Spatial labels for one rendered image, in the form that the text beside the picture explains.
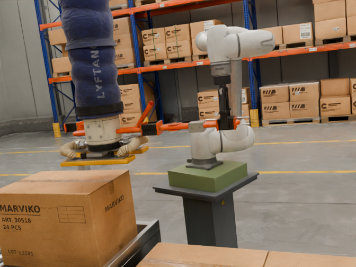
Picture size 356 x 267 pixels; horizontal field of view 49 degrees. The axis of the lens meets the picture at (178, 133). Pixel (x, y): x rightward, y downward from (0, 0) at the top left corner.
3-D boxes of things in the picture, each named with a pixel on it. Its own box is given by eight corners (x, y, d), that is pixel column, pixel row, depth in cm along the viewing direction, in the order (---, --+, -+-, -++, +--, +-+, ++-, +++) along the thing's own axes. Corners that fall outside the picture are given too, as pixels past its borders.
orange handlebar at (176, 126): (51, 139, 192) (50, 132, 191) (81, 128, 220) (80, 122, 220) (240, 127, 167) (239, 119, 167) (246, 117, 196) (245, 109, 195)
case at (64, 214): (3, 265, 205) (-11, 193, 198) (52, 232, 241) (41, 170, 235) (101, 274, 183) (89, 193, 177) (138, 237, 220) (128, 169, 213)
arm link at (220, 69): (207, 63, 165) (209, 77, 166) (229, 61, 162) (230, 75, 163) (212, 63, 173) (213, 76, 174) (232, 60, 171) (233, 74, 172)
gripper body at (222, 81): (214, 76, 174) (216, 96, 175) (211, 76, 166) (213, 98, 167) (231, 73, 172) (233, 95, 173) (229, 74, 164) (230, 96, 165)
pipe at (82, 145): (61, 158, 182) (59, 146, 181) (86, 147, 205) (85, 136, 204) (128, 154, 173) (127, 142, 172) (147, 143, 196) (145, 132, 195)
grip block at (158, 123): (140, 136, 178) (139, 124, 177) (147, 133, 187) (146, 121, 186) (158, 135, 176) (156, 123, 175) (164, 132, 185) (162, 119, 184)
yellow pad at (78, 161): (60, 167, 180) (58, 156, 179) (71, 161, 190) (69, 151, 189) (128, 163, 171) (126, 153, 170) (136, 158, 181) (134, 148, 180)
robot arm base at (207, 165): (195, 159, 261) (195, 151, 260) (224, 162, 248) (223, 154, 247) (179, 166, 247) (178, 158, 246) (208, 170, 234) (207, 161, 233)
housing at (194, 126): (188, 133, 173) (187, 123, 173) (192, 130, 180) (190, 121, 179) (203, 132, 171) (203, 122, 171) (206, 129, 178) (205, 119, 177)
